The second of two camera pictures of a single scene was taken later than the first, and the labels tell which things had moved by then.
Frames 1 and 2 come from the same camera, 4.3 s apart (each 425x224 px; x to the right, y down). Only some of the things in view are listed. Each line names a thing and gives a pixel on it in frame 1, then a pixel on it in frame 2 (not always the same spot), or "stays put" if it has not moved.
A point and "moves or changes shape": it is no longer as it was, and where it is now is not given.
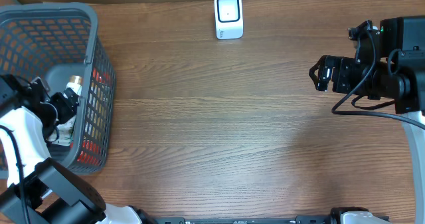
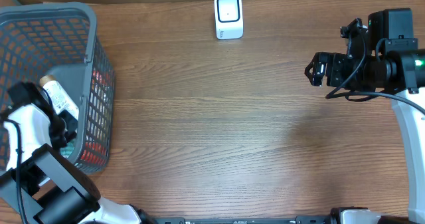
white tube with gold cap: (66, 127) moves or changes shape
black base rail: (305, 219) stays put
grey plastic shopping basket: (54, 41) stays put
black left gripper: (66, 102) -> (66, 123)
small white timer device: (228, 16) stays put
